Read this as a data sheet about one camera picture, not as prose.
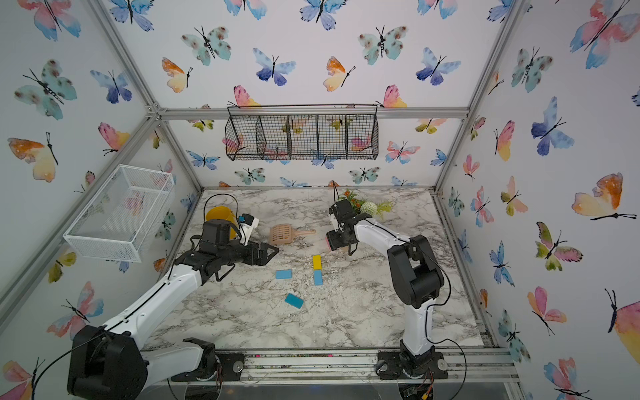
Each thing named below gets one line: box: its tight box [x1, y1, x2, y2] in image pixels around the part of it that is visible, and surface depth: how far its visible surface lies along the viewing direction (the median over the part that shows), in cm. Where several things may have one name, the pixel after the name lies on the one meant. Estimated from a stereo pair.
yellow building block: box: [312, 255, 323, 271], surface depth 98 cm
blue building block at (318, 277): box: [313, 270, 325, 286], surface depth 95 cm
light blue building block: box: [275, 269, 293, 280], surface depth 95 cm
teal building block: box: [285, 293, 305, 310], surface depth 89 cm
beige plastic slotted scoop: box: [268, 223, 317, 245], surface depth 106 cm
